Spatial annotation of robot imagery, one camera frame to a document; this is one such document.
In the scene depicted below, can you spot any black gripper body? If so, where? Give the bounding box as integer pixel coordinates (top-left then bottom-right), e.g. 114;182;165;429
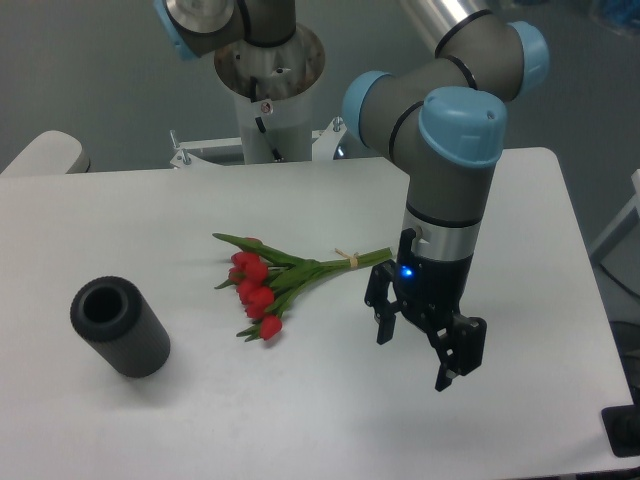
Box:
393;228;473;336

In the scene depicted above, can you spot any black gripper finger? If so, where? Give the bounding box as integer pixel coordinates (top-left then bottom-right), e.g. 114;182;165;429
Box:
364;260;399;345
424;305;487;392

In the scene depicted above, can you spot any red tulip bouquet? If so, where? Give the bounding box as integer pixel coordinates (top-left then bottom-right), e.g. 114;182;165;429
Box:
213;233;392;342

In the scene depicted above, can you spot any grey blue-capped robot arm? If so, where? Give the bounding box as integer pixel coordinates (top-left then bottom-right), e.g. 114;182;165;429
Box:
154;1;550;390

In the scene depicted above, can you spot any white furniture piece right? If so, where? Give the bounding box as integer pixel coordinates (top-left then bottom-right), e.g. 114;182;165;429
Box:
588;170;639;266

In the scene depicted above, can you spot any black ribbed cylindrical vase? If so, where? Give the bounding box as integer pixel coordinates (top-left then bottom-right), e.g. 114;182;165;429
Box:
70;276;171;378

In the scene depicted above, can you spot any blue plastic bag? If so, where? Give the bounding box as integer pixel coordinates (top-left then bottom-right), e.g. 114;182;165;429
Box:
588;0;639;37

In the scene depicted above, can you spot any white chair armrest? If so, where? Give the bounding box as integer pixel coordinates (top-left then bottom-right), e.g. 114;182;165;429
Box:
1;130;91;178

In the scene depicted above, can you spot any white metal base frame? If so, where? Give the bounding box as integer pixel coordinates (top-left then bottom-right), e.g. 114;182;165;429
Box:
168;116;351;170

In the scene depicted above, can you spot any black cable grommet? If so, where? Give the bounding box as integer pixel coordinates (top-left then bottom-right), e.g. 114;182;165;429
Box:
601;405;639;458

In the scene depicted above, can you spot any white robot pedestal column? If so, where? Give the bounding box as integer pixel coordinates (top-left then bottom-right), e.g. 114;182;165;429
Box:
214;24;325;164

